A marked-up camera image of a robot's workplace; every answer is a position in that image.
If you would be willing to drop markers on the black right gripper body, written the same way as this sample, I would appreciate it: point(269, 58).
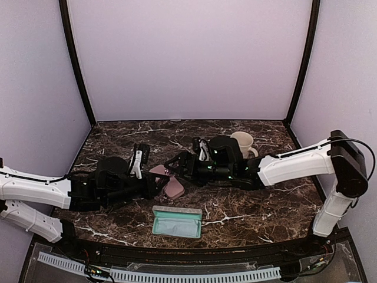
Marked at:
point(200, 174)

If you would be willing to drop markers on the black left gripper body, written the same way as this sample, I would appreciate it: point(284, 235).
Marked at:
point(147, 192)

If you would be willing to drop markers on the pink glasses case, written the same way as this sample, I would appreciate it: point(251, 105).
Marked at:
point(173, 189)

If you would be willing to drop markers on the grey glasses case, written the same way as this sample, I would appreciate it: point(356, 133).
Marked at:
point(177, 214)

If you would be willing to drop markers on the light blue cloth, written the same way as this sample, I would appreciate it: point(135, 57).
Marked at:
point(185, 228)

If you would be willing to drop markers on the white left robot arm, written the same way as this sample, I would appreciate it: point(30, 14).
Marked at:
point(17, 189)

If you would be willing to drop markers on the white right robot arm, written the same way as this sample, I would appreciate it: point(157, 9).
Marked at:
point(337, 155)

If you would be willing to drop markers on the cream ceramic mug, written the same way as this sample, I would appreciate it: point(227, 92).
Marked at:
point(245, 142)

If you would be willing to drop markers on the black front rail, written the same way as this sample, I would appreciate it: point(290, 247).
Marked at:
point(116, 254)

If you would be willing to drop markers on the white slotted cable duct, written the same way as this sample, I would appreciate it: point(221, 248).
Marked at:
point(161, 273)

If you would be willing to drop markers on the black right corner post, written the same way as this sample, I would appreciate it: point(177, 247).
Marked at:
point(307, 51)

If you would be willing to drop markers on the black corner post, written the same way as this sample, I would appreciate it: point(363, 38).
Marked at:
point(307, 51)
point(75, 64)

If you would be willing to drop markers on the black left corner post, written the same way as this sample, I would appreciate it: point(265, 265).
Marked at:
point(75, 64)

